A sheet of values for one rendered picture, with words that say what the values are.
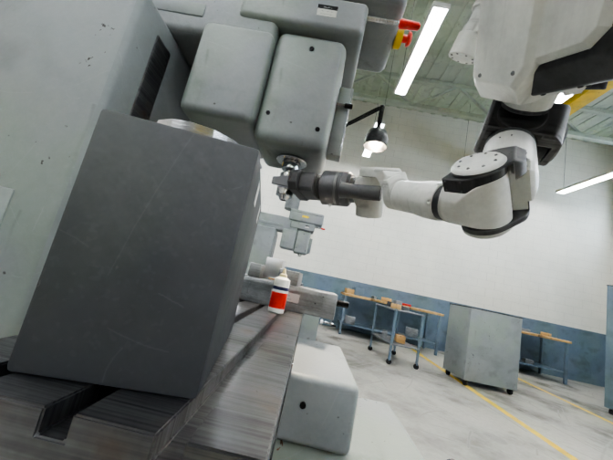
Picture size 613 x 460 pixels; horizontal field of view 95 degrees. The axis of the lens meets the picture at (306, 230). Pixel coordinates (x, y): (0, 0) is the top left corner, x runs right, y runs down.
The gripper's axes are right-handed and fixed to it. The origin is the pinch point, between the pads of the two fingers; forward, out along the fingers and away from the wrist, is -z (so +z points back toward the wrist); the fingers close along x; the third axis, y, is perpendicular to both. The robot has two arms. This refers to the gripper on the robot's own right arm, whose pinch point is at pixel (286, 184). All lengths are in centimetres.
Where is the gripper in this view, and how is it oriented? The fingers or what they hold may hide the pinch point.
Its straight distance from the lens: 78.5
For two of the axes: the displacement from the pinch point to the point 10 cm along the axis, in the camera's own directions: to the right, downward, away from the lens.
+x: -3.2, -2.3, -9.2
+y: -2.0, 9.7, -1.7
